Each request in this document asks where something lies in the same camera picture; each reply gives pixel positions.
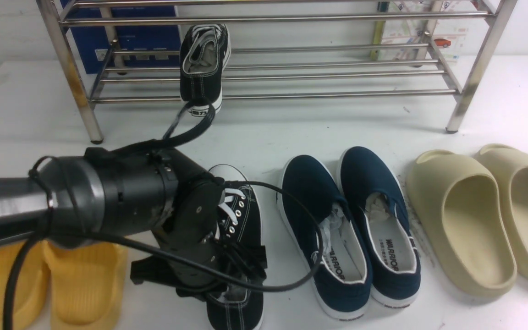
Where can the black canvas sneaker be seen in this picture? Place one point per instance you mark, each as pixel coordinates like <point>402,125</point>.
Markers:
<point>204,55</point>
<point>237,308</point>

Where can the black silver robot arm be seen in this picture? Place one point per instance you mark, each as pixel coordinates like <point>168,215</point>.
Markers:
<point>105,196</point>

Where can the left yellow rubber slipper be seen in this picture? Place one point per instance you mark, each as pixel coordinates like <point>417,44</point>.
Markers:
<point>32,284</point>

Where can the metal shoe rack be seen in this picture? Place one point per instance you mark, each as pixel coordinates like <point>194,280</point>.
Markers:
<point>428,62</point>

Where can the left navy slip-on shoe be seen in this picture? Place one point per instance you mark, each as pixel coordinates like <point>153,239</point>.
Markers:
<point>318,218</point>

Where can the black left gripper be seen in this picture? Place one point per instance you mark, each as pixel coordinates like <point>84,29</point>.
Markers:
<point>204,244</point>

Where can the left beige foam slide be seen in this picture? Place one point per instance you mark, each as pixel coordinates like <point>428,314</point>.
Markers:
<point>456,199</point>

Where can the yellow rubber slipper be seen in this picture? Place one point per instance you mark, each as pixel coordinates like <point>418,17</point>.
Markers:
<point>32,284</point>
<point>87,285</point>

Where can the right navy slip-on shoe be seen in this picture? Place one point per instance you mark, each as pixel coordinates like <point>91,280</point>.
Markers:
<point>375,199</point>

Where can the navy slip-on shoe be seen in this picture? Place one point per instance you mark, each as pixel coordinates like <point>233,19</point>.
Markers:
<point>318,218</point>
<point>375,199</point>

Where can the right yellow rubber slipper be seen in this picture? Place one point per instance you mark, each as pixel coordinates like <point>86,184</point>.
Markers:
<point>87,285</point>

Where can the blue box behind rack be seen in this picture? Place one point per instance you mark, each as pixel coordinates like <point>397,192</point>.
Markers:
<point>92,42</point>

